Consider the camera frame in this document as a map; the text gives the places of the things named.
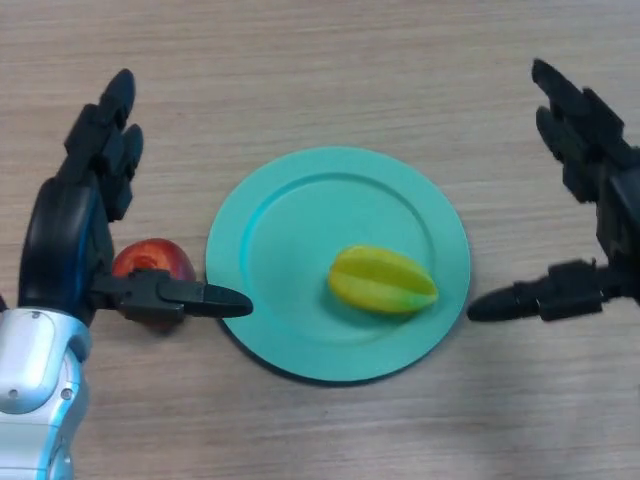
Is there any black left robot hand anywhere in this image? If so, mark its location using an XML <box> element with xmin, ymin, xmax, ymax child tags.
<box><xmin>18</xmin><ymin>68</ymin><xmax>254</xmax><ymax>327</ymax></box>

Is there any yellow starfruit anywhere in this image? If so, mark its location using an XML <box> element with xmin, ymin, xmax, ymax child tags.
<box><xmin>327</xmin><ymin>243</ymin><xmax>440</xmax><ymax>315</ymax></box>

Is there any green round plate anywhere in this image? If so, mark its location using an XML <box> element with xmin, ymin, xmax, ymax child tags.
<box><xmin>205</xmin><ymin>145</ymin><xmax>471</xmax><ymax>386</ymax></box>

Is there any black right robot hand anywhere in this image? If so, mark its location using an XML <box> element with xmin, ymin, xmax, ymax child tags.
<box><xmin>465</xmin><ymin>58</ymin><xmax>640</xmax><ymax>323</ymax></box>

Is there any red apple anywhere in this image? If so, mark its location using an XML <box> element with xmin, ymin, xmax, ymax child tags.
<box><xmin>110</xmin><ymin>238</ymin><xmax>198</xmax><ymax>335</ymax></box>

